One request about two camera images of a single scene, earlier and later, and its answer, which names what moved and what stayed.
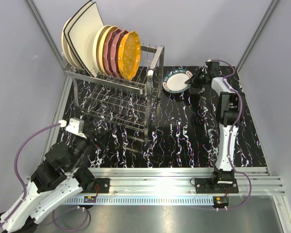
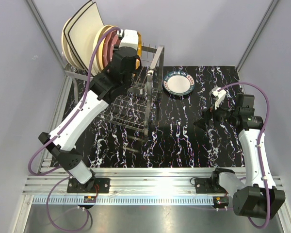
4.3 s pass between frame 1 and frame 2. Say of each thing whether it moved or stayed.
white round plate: stayed
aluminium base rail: stayed
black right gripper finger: moved
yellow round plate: stayed
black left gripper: moved
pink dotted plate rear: stayed
